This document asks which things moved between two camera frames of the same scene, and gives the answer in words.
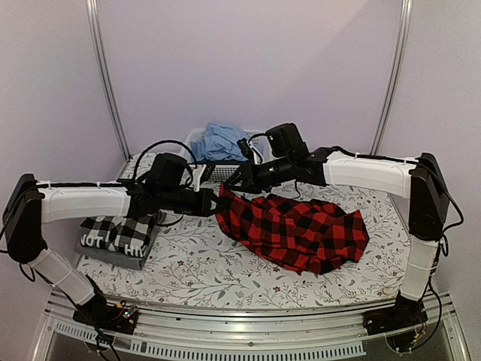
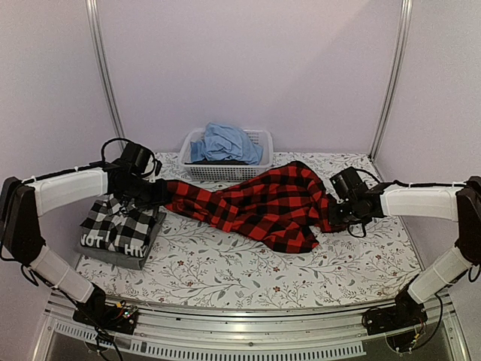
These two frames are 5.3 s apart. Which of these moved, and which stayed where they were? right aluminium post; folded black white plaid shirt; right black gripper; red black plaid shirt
Moved: red black plaid shirt; right black gripper
Stayed: right aluminium post; folded black white plaid shirt
